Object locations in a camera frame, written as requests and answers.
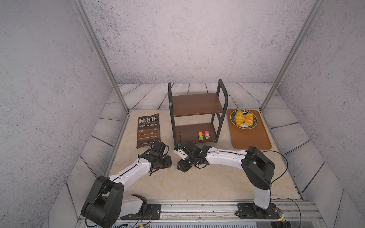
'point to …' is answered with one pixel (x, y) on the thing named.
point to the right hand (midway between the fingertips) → (180, 166)
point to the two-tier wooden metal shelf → (181, 105)
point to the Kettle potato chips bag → (148, 130)
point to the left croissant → (239, 117)
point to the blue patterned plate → (243, 126)
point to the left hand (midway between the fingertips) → (171, 163)
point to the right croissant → (249, 119)
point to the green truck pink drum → (207, 135)
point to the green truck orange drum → (200, 136)
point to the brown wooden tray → (247, 129)
